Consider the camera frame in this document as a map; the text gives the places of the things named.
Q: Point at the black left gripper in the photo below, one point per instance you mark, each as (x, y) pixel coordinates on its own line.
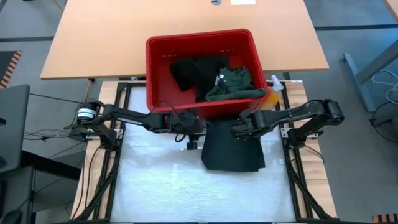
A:
(186, 123)

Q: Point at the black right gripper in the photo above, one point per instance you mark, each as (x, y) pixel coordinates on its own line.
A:
(255, 123)

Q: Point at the dark blue denim jeans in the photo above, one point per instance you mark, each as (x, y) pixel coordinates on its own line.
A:
(230, 155)

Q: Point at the dark green garment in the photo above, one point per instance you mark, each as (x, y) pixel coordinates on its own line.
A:
(236, 85)

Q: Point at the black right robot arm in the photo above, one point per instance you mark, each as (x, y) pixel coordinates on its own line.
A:
(298, 116)

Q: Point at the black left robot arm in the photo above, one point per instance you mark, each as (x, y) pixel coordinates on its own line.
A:
(130, 119)

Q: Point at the red plastic bin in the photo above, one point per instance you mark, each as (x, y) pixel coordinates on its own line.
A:
(158, 93)

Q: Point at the orange spray bottle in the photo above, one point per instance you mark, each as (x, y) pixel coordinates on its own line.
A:
(270, 99)

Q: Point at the black knit garment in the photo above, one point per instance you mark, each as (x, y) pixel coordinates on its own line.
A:
(186, 71)

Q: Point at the large light wooden desk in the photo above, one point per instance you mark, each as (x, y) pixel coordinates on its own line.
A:
(102, 37)

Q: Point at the grey desk grommet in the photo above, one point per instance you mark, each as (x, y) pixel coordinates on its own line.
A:
(216, 2)

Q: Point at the grey metal desk leg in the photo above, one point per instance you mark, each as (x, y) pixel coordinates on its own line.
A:
(353, 77)

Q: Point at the striped floor mat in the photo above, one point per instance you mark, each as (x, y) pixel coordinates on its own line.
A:
(12, 67)
(385, 218)

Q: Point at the dark grey cabinet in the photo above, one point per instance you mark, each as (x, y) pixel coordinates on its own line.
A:
(15, 193)

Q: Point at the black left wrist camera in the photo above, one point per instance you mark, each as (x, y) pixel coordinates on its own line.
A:
(192, 145)

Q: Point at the black aluminium frame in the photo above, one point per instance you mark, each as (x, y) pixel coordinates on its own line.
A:
(122, 88)

